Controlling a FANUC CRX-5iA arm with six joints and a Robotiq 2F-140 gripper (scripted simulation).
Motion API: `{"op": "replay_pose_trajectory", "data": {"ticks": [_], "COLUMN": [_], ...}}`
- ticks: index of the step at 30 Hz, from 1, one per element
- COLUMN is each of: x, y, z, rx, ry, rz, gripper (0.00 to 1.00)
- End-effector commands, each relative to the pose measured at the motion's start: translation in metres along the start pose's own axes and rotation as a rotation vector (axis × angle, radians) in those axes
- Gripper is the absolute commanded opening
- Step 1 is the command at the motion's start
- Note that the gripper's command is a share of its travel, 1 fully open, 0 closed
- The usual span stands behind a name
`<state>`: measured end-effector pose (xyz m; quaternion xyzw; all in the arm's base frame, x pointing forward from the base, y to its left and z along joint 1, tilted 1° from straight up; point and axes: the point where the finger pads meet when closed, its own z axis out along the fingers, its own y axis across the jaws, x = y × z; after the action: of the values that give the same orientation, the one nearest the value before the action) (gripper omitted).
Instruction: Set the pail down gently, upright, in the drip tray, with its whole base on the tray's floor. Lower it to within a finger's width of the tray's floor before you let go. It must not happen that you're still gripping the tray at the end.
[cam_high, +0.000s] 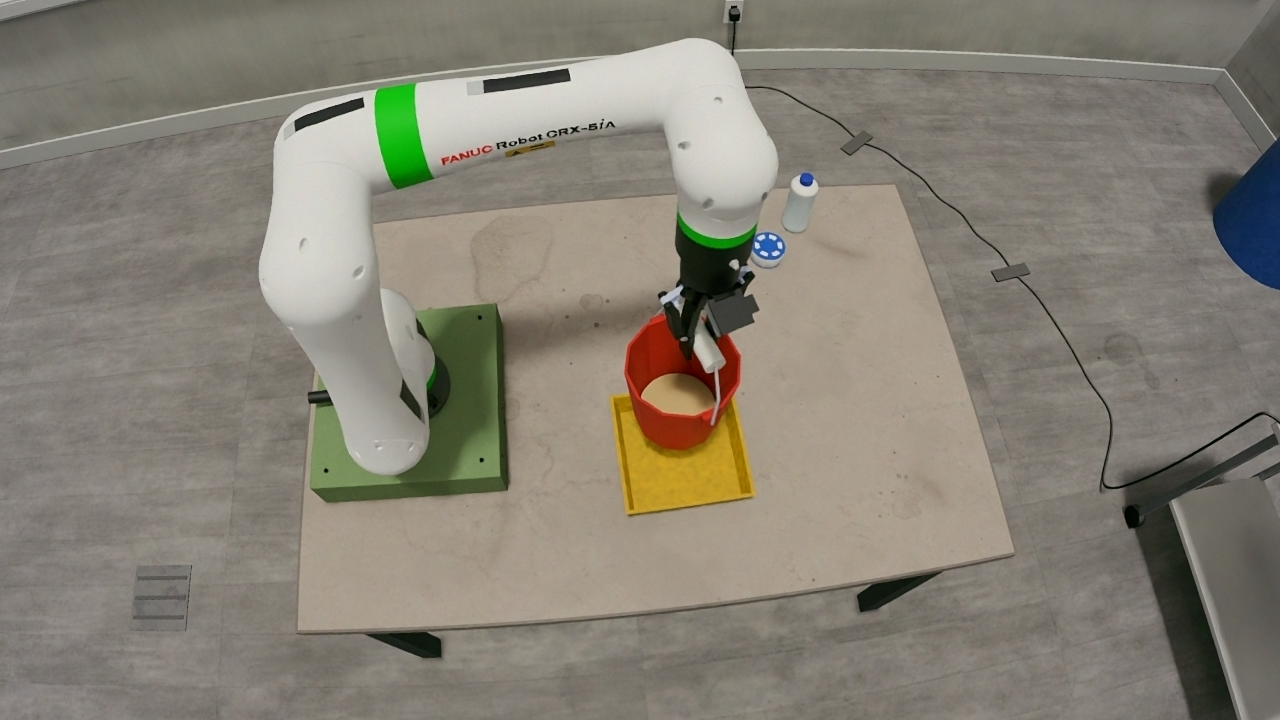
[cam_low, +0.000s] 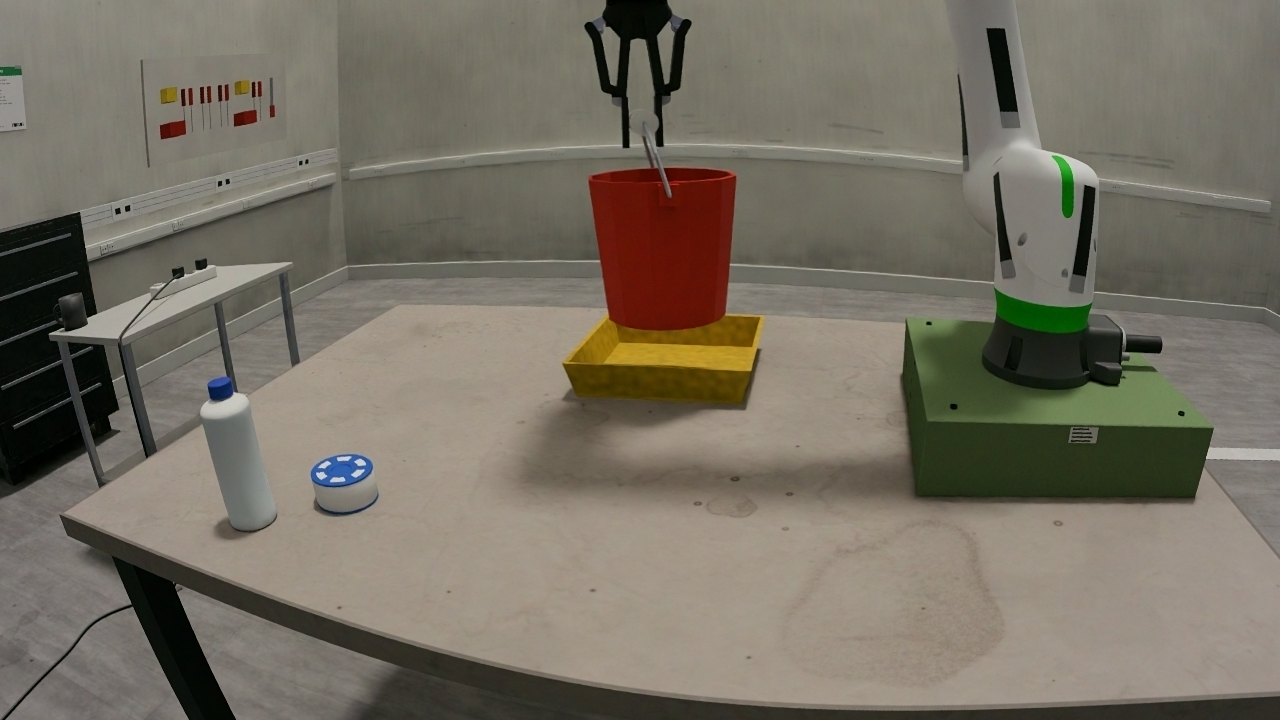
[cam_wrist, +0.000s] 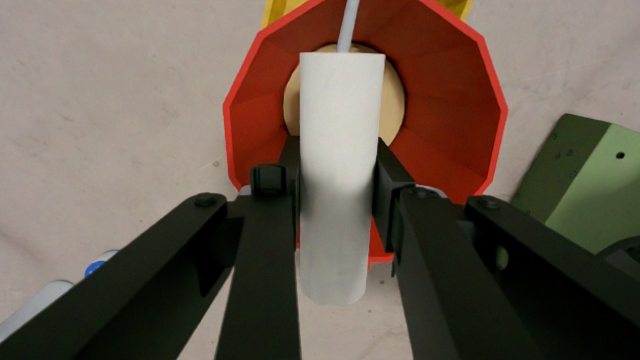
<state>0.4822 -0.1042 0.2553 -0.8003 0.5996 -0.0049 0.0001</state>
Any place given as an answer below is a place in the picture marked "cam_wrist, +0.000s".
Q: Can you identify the yellow square tray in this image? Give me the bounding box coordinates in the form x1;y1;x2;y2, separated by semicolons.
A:
260;0;474;31

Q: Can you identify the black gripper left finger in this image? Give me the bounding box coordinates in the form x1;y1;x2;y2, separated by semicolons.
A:
0;135;302;360

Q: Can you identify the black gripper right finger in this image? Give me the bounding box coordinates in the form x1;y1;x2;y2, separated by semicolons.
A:
372;137;640;360

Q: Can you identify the white plastic bottle with blue cap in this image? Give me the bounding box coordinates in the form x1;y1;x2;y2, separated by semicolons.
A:
0;280;74;341

